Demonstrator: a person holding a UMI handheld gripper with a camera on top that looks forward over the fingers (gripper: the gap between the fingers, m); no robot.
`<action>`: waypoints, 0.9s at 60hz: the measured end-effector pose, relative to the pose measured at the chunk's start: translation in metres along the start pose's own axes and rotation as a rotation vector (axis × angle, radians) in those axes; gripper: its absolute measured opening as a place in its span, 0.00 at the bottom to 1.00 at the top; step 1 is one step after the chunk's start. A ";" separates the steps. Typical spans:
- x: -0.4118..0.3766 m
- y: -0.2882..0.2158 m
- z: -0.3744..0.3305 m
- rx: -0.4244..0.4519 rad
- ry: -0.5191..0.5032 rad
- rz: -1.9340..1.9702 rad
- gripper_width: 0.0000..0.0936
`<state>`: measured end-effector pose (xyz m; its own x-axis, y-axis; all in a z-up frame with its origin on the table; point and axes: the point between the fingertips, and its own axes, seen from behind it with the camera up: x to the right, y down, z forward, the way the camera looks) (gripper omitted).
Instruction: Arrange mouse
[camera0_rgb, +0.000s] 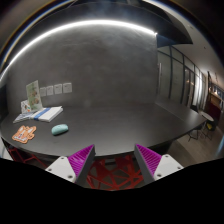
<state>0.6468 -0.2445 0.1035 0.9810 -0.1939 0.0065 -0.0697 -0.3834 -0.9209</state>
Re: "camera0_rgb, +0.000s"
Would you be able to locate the checkered flat booklet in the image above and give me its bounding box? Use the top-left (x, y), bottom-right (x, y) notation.
top-left (13, 112), bottom-right (34, 123)

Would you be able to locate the small leaflet stand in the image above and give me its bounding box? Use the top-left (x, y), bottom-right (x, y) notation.
top-left (21, 100), bottom-right (31, 113)

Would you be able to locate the standing green menu card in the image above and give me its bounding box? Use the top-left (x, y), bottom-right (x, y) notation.
top-left (26, 81), bottom-right (42, 111)

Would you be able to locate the white wall socket plate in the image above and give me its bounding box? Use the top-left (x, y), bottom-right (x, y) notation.
top-left (40, 87), bottom-right (46, 97)
top-left (54, 84), bottom-right (62, 94)
top-left (63, 83), bottom-right (72, 93)
top-left (46, 86), bottom-right (54, 96)

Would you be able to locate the black chair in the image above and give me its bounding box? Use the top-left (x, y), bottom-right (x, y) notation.
top-left (186, 104), bottom-right (205, 143)

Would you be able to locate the teal computer mouse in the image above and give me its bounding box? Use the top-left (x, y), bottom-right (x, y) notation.
top-left (51, 124), bottom-right (68, 136)

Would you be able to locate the small round white table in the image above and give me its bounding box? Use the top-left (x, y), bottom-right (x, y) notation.
top-left (201, 111), bottom-right (214, 122)

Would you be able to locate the curved ceiling light strip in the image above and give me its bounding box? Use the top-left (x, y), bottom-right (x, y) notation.
top-left (0, 20), bottom-right (157, 84)

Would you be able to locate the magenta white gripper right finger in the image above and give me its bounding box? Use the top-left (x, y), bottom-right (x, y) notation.
top-left (134, 144), bottom-right (183, 184)

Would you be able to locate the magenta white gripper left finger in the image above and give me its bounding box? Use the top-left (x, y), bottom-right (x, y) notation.
top-left (46, 145), bottom-right (95, 186)

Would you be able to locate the red lattice table base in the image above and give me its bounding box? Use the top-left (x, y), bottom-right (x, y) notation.
top-left (7, 146), bottom-right (144, 191)

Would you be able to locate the glass partition wall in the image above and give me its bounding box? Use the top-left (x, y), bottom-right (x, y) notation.
top-left (158, 46), bottom-right (208, 110)

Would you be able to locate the white book blue band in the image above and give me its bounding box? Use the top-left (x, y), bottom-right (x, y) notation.
top-left (32, 106), bottom-right (63, 122)

